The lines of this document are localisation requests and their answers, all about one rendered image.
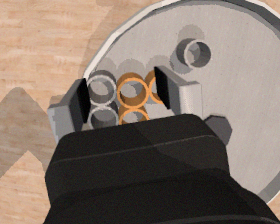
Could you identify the bronze bushing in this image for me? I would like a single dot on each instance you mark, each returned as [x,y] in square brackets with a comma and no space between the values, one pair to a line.
[134,102]
[150,78]
[123,111]

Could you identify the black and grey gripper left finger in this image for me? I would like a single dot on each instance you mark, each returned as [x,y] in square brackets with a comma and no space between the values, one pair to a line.
[71,112]

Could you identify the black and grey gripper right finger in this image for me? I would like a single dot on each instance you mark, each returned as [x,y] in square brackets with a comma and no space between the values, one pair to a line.
[177,94]

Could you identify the grey metal bushing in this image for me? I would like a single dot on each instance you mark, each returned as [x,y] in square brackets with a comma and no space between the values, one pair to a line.
[102,100]
[94,123]
[206,53]

